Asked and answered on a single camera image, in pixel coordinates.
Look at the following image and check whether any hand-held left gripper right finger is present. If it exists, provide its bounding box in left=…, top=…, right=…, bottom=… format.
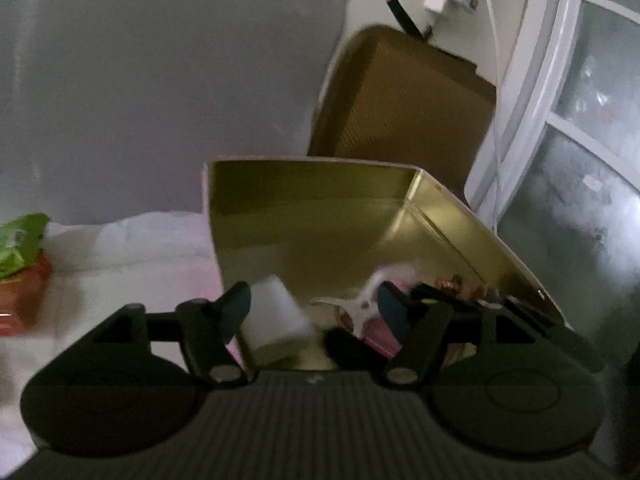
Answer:
left=377, top=282, right=566, bottom=387

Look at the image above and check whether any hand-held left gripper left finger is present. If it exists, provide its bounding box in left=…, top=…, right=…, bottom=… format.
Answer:
left=75, top=281, right=252, bottom=387

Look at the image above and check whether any white plastic piece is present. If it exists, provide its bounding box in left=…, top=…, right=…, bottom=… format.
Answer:
left=310, top=262, right=418, bottom=337

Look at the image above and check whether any white cube box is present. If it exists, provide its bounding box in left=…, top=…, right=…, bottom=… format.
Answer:
left=240, top=274, right=317, bottom=361

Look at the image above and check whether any orange toy keychain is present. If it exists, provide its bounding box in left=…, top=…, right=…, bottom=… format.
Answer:
left=434, top=275, right=501, bottom=306

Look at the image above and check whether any pink tin box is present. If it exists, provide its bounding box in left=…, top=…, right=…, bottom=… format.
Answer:
left=201, top=157, right=573, bottom=373

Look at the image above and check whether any white bedsheet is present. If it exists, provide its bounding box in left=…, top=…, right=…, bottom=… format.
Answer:
left=0, top=210, right=241, bottom=471

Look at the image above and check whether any red orange packet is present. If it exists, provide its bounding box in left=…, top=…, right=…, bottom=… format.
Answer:
left=0, top=252, right=55, bottom=337

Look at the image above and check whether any green packet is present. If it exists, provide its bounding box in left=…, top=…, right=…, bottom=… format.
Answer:
left=0, top=213, right=51, bottom=281

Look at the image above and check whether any grey backdrop board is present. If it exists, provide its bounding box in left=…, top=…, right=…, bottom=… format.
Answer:
left=0, top=0, right=361, bottom=226

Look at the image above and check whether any white charging cable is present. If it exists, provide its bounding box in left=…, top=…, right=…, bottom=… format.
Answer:
left=482, top=0, right=507, bottom=233

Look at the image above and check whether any black strap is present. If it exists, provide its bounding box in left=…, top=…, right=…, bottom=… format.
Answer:
left=386, top=0, right=433, bottom=40

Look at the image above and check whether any white window frame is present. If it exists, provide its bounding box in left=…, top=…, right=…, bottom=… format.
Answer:
left=465, top=0, right=640, bottom=480

